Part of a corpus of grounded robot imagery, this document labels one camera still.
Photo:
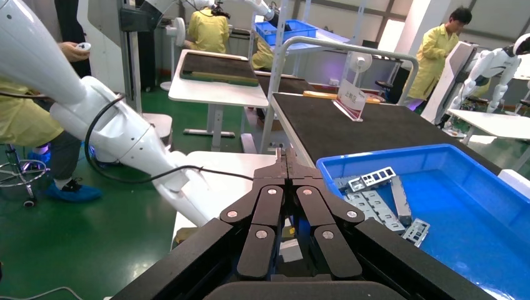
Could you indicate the white desk with dark mat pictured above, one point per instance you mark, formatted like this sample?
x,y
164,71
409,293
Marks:
x,y
215,96

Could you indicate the grey tubular railing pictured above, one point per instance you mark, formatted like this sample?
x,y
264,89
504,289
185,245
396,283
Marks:
x,y
331,44

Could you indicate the black conveyor belt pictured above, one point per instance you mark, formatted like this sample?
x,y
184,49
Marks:
x,y
352,136

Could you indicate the white humanoid robot on stand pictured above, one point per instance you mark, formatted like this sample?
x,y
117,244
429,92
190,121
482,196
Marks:
x,y
492,66

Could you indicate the white flat metal bracket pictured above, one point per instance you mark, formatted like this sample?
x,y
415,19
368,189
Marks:
x,y
383,215
356,200

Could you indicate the white background desk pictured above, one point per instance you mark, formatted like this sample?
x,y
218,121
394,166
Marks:
x,y
497,124

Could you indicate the dark mat with green edge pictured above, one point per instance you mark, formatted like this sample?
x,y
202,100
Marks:
x,y
219,68

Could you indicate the crouched person yellow coat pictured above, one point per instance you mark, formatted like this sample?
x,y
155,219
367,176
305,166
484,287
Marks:
x,y
263,56

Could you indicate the person in yellow coat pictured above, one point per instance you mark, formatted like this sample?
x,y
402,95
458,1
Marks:
x,y
432,58

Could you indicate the small grey metal part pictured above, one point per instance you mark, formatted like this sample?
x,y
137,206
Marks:
x,y
343,183

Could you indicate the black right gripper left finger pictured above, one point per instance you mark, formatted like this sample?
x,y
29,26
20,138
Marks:
x,y
261,215

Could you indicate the blue background bin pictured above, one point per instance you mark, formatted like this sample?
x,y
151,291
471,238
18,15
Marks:
x,y
285,31

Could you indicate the chrome stool base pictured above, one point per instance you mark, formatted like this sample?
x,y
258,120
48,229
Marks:
x,y
20,170

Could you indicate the operator in yellow coat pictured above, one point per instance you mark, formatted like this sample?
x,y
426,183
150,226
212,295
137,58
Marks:
x,y
25,120

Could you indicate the grey robot stand column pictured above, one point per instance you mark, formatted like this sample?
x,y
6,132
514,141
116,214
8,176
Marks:
x,y
132,49

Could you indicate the small white desk fan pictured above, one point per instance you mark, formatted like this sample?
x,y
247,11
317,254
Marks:
x,y
358,62

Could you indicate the slotted grey metal bracket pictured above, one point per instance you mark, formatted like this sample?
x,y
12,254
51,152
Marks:
x,y
416,232
374,178

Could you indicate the black mat on background table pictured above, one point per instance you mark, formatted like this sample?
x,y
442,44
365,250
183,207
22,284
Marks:
x,y
290,85

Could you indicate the plain grey metal bar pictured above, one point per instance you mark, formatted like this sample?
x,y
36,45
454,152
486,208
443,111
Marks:
x,y
401,200

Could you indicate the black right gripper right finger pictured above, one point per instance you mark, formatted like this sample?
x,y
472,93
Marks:
x,y
319,215

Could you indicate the white standing fan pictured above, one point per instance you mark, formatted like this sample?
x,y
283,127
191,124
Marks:
x,y
178,31

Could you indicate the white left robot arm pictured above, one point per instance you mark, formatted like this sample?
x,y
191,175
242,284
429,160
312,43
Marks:
x,y
103,124

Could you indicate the seated person yellow coat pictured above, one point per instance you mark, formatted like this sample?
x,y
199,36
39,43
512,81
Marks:
x,y
207,31

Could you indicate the blue plastic bin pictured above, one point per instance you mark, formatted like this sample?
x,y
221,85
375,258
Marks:
x,y
476,232

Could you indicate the white red acrylic sign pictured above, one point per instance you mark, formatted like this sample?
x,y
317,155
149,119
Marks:
x,y
352,99

